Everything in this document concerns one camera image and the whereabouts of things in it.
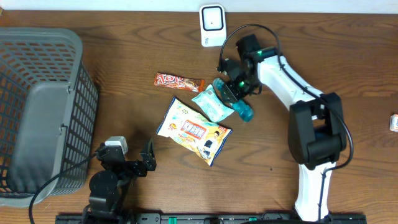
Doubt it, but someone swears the teal mouthwash bottle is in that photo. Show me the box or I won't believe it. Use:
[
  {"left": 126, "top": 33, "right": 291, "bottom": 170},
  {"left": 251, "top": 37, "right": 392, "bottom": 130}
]
[{"left": 213, "top": 78, "right": 254, "bottom": 122}]

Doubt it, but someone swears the light teal wipes pack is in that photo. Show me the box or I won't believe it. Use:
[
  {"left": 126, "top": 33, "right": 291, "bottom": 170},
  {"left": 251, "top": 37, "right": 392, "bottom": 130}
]
[{"left": 192, "top": 85, "right": 234, "bottom": 123}]

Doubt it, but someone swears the red Top chocolate bar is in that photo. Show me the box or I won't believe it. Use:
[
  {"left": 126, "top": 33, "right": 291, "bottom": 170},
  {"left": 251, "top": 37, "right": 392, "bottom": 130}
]
[{"left": 154, "top": 73, "right": 205, "bottom": 93}]

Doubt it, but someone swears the yellow chips bag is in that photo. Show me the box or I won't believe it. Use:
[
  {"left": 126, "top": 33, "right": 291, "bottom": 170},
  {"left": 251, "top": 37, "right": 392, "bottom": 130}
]
[{"left": 156, "top": 97, "right": 233, "bottom": 166}]

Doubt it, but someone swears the small orange snack box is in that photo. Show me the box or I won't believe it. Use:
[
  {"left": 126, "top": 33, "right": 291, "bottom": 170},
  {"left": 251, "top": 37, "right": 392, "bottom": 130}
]
[{"left": 389, "top": 114, "right": 398, "bottom": 133}]

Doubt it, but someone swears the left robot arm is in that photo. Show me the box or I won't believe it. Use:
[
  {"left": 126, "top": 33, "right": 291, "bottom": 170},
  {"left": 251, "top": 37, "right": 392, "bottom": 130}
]
[{"left": 80, "top": 136, "right": 157, "bottom": 224}]

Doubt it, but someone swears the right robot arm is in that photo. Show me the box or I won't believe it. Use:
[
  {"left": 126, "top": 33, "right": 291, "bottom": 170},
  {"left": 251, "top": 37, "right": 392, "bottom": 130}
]
[{"left": 213, "top": 35, "right": 346, "bottom": 222}]

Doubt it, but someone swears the white barcode scanner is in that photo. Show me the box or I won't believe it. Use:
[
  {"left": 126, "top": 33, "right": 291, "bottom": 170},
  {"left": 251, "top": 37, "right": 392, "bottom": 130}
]
[{"left": 199, "top": 4, "right": 226, "bottom": 47}]

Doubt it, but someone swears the grey plastic basket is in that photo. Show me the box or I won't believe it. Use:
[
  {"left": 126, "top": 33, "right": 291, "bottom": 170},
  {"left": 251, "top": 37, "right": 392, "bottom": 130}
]
[{"left": 1, "top": 27, "right": 98, "bottom": 207}]

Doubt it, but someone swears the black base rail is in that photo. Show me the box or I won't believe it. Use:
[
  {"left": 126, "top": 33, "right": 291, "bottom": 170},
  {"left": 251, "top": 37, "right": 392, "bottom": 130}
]
[{"left": 55, "top": 212, "right": 367, "bottom": 224}]

